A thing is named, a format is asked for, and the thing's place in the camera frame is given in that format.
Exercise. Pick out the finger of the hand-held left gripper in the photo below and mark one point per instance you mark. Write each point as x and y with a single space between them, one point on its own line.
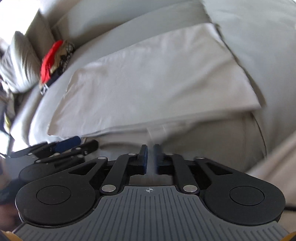
90 146
68 143

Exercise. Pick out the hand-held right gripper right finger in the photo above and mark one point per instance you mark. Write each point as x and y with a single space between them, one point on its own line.
157 160

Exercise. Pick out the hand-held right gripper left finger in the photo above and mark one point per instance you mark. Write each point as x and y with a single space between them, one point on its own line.
144 160

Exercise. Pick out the white sweatshirt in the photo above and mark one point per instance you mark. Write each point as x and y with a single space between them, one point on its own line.
150 81

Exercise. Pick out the black white patterned garment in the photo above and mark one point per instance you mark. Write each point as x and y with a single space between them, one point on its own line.
63 63

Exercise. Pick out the grey sofa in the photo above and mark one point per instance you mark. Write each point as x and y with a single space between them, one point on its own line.
92 54

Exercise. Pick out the grey throw pillow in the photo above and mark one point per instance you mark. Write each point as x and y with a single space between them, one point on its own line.
19 62
39 34

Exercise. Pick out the grey sofa back cushion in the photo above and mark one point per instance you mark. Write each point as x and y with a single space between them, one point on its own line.
129 16

